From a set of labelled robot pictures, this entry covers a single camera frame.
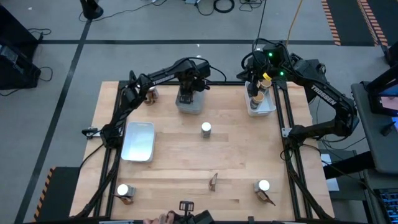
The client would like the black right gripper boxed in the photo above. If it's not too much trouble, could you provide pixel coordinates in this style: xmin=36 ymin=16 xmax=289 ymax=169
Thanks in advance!
xmin=236 ymin=43 xmax=292 ymax=98

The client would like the grey plastic bin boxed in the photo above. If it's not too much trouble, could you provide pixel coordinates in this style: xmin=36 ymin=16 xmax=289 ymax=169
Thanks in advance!
xmin=175 ymin=86 xmax=206 ymax=115

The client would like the white plastic bin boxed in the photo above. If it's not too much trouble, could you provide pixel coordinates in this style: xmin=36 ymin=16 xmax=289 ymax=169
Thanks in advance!
xmin=244 ymin=81 xmax=277 ymax=118
xmin=120 ymin=121 xmax=157 ymax=164

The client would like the black computer case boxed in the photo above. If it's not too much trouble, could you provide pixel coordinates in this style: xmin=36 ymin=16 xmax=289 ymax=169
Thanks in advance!
xmin=241 ymin=58 xmax=329 ymax=103

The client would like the black hazard-striped floor mat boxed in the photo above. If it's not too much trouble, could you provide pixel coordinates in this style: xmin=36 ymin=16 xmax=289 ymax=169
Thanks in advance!
xmin=33 ymin=167 xmax=81 ymax=222
xmin=322 ymin=0 xmax=389 ymax=47

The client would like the black stand base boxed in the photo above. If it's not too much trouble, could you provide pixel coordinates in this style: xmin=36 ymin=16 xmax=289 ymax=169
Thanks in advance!
xmin=79 ymin=0 xmax=104 ymax=21

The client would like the black hand-held device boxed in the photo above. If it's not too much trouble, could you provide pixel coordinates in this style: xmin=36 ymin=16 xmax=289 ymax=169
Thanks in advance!
xmin=167 ymin=200 xmax=215 ymax=224

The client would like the black desk leg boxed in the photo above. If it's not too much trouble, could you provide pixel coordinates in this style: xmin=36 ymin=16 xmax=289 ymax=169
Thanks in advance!
xmin=323 ymin=151 xmax=376 ymax=180

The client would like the black computer monitor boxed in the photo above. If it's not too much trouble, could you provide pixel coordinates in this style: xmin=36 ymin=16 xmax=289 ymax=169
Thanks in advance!
xmin=360 ymin=67 xmax=398 ymax=118

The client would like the person's hand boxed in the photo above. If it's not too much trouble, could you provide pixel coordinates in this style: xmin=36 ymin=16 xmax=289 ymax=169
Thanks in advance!
xmin=143 ymin=213 xmax=175 ymax=224

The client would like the black desk gadget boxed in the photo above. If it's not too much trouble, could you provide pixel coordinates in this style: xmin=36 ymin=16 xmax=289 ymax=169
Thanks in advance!
xmin=379 ymin=121 xmax=397 ymax=137

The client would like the grey desk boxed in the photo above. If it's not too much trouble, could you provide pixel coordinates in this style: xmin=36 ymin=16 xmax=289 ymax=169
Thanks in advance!
xmin=351 ymin=81 xmax=398 ymax=175

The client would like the black equipment case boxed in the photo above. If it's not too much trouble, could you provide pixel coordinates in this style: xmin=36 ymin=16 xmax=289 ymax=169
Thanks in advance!
xmin=0 ymin=45 xmax=42 ymax=91

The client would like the black cabinet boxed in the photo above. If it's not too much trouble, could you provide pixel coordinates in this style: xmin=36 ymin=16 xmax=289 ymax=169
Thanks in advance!
xmin=0 ymin=4 xmax=40 ymax=47

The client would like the backlit keyboard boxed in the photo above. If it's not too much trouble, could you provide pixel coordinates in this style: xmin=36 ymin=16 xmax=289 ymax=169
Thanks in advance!
xmin=374 ymin=188 xmax=398 ymax=224

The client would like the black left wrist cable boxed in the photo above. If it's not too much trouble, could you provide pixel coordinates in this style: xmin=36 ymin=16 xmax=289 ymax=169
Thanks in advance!
xmin=186 ymin=57 xmax=228 ymax=83

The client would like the coiled black cable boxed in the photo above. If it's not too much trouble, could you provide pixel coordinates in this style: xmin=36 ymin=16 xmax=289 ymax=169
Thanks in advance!
xmin=213 ymin=0 xmax=236 ymax=14

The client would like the yellow floor cable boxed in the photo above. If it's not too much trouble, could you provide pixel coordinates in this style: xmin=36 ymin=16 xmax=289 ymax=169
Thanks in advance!
xmin=282 ymin=0 xmax=304 ymax=47

